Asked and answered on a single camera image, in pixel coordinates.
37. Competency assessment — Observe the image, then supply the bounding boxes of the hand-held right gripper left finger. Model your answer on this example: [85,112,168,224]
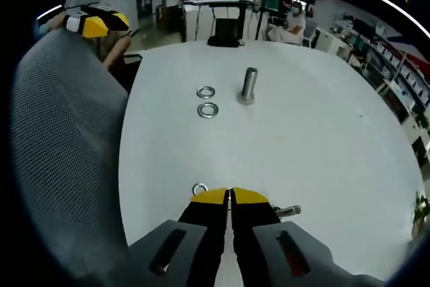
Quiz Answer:
[129,188,231,287]

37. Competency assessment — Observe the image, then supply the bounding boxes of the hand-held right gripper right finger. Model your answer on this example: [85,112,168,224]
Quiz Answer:
[231,186,384,287]

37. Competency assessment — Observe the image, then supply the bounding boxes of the small metal washer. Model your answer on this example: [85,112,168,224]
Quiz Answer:
[191,182,209,196]

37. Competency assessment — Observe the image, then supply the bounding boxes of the small steel threaded stud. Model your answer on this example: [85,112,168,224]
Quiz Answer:
[273,204,302,218]

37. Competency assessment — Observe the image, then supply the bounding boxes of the large metal washer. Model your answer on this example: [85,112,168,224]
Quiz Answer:
[197,102,219,120]
[196,85,216,99]

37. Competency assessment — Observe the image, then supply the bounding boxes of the large steel threaded stud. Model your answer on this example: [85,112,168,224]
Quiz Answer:
[236,67,259,106]

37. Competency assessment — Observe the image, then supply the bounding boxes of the person's left hand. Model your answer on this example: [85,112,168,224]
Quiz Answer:
[48,11,67,32]

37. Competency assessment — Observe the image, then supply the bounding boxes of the grey mesh office chair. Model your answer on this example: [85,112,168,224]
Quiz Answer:
[9,26,132,287]

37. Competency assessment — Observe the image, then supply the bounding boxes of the laptop stand table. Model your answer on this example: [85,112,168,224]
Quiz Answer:
[183,0,257,44]

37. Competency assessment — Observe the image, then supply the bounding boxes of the black tripod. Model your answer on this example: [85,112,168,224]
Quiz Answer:
[255,0,273,41]

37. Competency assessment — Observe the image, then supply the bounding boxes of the large potted green plant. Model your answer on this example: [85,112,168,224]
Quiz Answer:
[411,192,430,237]

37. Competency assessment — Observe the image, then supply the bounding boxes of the white cabinet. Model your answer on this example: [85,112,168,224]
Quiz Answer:
[315,28,352,58]

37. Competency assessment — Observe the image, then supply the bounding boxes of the small green plant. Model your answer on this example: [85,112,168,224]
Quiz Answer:
[416,112,430,130]

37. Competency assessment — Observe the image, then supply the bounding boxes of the storage shelving unit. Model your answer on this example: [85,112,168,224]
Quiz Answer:
[349,14,430,123]

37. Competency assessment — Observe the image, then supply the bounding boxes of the black monitor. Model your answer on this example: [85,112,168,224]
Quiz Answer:
[352,19,374,38]

